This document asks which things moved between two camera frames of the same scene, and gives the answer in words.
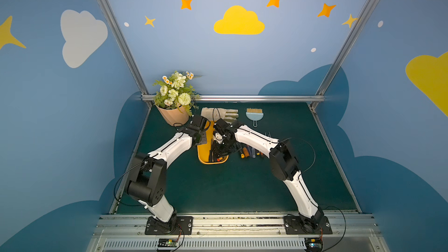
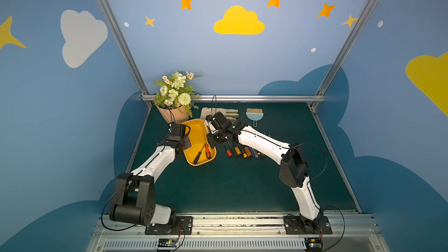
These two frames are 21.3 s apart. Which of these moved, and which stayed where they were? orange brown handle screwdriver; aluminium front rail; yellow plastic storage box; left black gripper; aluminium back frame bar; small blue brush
Moved: left black gripper; yellow plastic storage box
Stayed: orange brown handle screwdriver; small blue brush; aluminium back frame bar; aluminium front rail
